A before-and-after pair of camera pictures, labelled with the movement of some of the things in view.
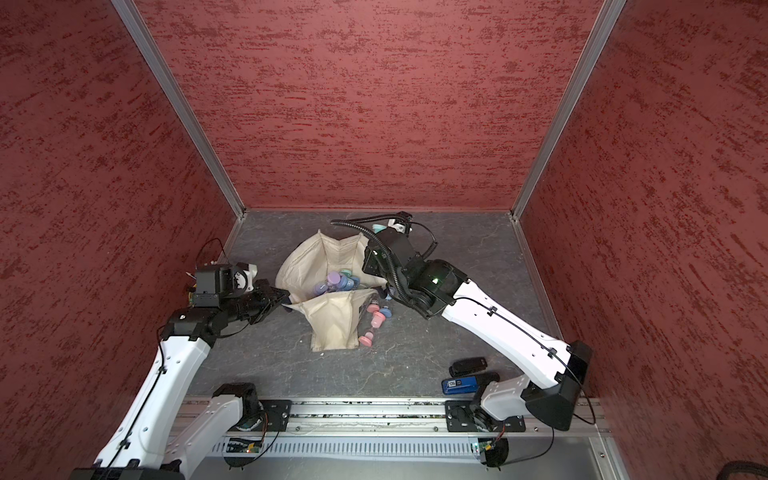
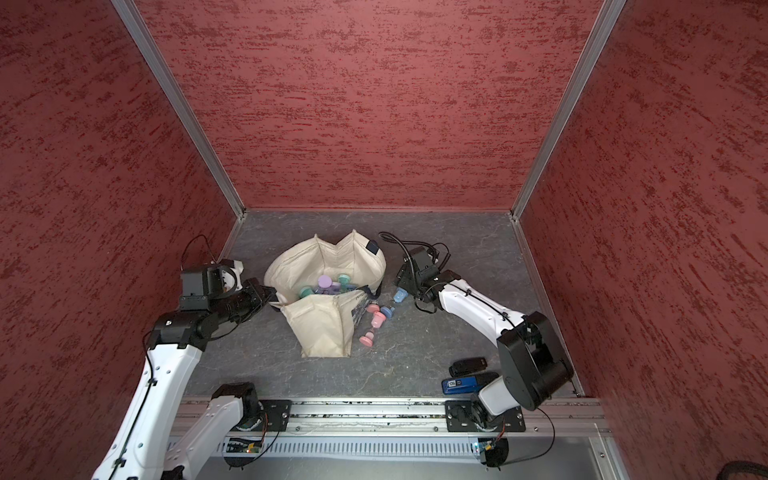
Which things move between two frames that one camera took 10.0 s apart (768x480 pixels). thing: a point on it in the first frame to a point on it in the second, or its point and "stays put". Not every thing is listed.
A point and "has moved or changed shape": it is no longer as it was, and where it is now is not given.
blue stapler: [460, 385] stays put
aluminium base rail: [384, 417] stays put
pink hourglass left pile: [377, 320] stays put
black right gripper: [371, 260] to [403, 279]
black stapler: [467, 366] stays put
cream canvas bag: [324, 280] has moved or changed shape
